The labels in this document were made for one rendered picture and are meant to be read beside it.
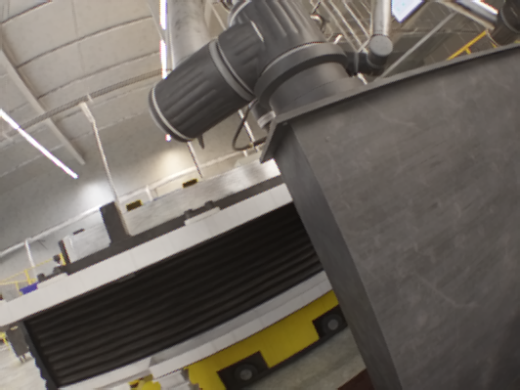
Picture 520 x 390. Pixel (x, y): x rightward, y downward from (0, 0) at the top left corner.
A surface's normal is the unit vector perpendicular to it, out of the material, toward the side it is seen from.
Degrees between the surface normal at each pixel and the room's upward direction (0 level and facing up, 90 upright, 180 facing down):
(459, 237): 90
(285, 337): 90
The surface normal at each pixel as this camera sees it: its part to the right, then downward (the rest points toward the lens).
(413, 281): 0.08, -0.12
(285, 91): -0.69, 0.26
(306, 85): -0.27, 0.04
